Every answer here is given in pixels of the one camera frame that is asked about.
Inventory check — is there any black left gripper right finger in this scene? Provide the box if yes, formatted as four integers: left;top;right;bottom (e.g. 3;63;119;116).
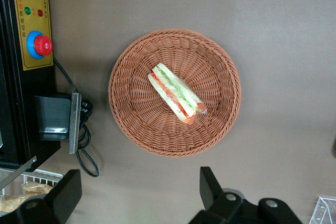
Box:
188;166;302;224

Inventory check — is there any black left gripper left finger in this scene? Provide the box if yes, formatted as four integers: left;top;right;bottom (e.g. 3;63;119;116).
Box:
0;169;82;224

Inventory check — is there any vegetable sandwich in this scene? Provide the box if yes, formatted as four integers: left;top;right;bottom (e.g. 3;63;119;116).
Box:
146;62;208;126

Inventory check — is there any brown wicker basket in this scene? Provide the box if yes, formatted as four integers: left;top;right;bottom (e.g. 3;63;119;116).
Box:
108;28;242;158

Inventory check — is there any rice cracker snack pack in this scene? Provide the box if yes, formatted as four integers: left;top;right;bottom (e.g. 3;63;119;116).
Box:
22;182;55;196
0;194;44;214

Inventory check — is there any clear acrylic bottle rack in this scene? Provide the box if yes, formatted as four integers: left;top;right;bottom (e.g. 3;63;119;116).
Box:
309;195;336;224

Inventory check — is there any black sealing machine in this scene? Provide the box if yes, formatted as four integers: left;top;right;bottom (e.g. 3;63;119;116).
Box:
0;0;82;190

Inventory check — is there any red emergency stop button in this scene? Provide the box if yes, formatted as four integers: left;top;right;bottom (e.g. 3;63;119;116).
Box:
26;30;54;59

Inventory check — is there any white wire rack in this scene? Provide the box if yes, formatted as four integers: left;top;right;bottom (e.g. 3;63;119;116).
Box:
0;168;64;214

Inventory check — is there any black power cable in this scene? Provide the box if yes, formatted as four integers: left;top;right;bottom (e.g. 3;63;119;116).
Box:
53;57;100;178

